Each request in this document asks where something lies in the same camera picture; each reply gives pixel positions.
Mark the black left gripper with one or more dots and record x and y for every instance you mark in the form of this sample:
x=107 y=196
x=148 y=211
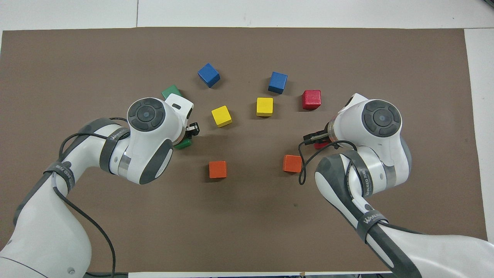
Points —
x=186 y=132

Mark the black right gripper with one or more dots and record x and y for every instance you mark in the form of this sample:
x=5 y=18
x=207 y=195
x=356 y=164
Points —
x=327 y=136

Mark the red wooden cube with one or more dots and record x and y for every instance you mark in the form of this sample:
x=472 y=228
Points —
x=311 y=99
x=321 y=145

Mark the green wooden cube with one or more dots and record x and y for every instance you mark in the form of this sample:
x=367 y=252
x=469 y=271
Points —
x=171 y=92
x=183 y=144

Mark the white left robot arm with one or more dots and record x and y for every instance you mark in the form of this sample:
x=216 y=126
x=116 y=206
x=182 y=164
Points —
x=150 y=135

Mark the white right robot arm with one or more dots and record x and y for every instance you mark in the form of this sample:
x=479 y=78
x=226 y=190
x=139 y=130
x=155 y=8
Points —
x=444 y=255

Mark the yellow wooden cube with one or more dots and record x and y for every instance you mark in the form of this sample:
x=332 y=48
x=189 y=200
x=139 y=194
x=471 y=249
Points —
x=264 y=106
x=221 y=116

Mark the orange wooden cube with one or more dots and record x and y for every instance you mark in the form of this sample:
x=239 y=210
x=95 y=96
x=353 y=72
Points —
x=292 y=163
x=218 y=169

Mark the blue wooden cube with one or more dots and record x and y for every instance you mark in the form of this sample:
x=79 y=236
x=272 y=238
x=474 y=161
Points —
x=208 y=75
x=278 y=82

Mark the brown table mat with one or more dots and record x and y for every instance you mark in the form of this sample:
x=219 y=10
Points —
x=247 y=231

